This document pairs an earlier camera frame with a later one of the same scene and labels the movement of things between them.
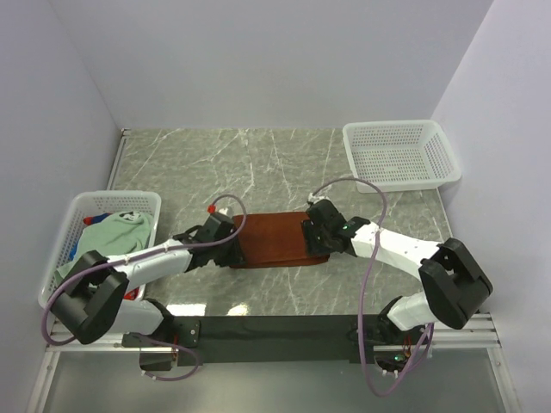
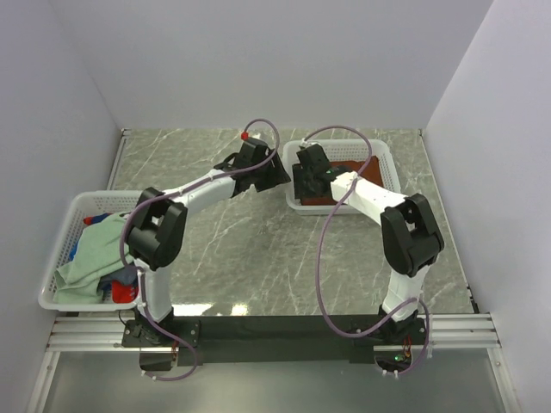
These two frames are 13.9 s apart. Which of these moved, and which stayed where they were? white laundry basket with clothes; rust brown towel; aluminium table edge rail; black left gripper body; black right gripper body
Moved: black left gripper body; black right gripper body; rust brown towel
Stayed: aluminium table edge rail; white laundry basket with clothes
